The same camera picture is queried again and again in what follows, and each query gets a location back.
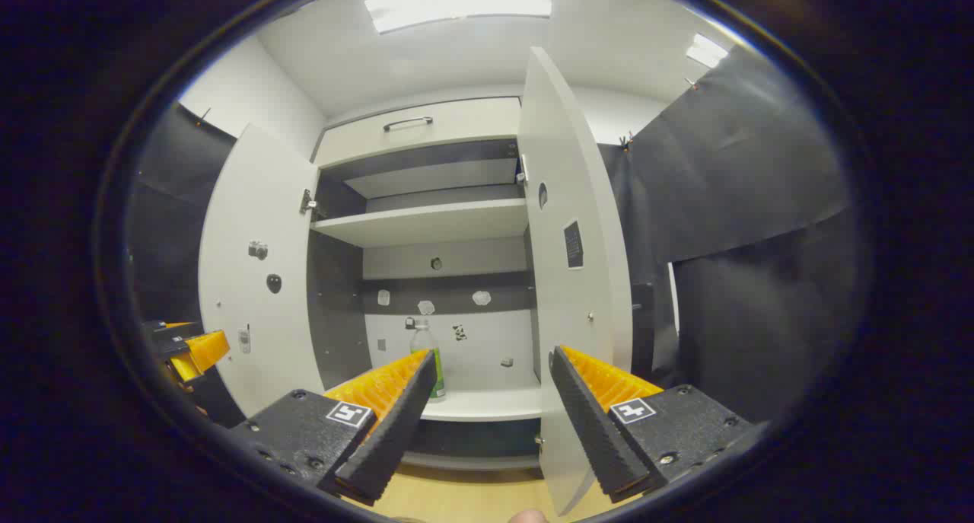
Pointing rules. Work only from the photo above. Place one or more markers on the grey cabinet door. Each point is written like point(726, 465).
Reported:
point(259, 203)
point(563, 165)

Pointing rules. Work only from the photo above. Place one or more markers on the black backdrop cloth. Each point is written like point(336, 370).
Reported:
point(167, 203)
point(746, 165)

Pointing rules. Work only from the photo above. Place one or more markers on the large ceiling light panel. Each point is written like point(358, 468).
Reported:
point(456, 1)

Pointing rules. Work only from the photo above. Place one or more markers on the clear bottle with green label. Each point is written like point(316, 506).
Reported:
point(423, 340)

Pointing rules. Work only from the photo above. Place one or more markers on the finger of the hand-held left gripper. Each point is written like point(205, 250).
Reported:
point(207, 349)

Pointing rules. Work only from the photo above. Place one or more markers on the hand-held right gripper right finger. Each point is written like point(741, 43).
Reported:
point(593, 432)

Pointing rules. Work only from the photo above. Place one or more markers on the small ceiling light panel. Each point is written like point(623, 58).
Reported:
point(706, 51)

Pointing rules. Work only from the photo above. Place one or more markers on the grey cabinet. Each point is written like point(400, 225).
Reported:
point(426, 222)

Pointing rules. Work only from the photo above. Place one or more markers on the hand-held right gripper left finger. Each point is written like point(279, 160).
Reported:
point(396, 432)

